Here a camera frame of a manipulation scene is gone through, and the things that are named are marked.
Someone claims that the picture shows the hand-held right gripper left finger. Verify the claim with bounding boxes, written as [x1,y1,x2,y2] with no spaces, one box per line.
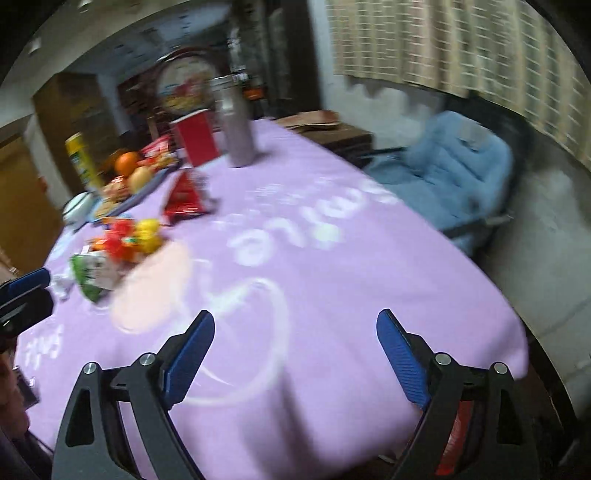
[52,310,216,480]

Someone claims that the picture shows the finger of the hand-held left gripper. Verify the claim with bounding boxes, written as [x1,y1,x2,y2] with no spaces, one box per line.
[0,268,51,303]
[0,287,55,334]

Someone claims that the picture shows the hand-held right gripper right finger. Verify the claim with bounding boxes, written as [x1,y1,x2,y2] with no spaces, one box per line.
[376,309,541,480]

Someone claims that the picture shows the pink white plastic wrapper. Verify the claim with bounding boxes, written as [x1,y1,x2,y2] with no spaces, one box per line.
[51,274,75,301]

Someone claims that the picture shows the red snack bag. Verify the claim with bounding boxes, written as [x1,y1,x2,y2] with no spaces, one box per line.
[163,171,218,226]

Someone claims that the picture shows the green white packet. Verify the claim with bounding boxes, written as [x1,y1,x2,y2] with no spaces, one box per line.
[69,251,121,303]

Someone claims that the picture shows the white ceramic bowl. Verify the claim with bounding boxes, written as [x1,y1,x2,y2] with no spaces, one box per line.
[61,193,93,224]

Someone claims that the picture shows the orange medicine box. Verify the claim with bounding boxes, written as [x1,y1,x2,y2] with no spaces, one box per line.
[90,219,162,264]

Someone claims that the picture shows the clear bag of cookies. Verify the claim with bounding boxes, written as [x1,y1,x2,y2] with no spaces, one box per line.
[102,178,132,201]

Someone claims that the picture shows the yellow green canister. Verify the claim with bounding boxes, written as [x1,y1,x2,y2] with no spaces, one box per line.
[65,132,103,190]

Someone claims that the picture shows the yellow apple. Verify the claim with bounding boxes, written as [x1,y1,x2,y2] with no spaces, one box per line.
[128,166,153,195]

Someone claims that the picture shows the large orange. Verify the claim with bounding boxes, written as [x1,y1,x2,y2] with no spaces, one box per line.
[114,151,140,177]

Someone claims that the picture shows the blue oval plate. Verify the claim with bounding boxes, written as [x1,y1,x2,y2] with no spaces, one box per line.
[88,164,181,222]

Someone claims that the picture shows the brown wooden cabinet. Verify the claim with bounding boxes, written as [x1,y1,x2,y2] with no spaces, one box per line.
[32,74,121,185]

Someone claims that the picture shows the red cookie packet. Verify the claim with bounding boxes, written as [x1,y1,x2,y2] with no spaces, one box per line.
[140,136,178,167]

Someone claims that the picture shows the blue padded chair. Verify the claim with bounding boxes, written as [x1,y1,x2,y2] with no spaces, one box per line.
[365,111,515,254]

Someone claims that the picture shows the red white tissue box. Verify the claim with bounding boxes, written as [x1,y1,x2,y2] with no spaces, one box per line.
[170,110,220,168]

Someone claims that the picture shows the silver metal bottle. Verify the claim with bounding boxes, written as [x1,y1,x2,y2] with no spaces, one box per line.
[210,74,257,169]

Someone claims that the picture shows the dark wooden side table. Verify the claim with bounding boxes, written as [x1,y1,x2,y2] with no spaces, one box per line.
[277,111,375,158]

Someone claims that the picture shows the round printed display plate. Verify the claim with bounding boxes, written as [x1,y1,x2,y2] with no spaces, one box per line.
[154,48,215,116]

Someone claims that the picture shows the beige checked curtain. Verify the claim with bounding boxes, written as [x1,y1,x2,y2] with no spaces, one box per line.
[323,0,591,158]

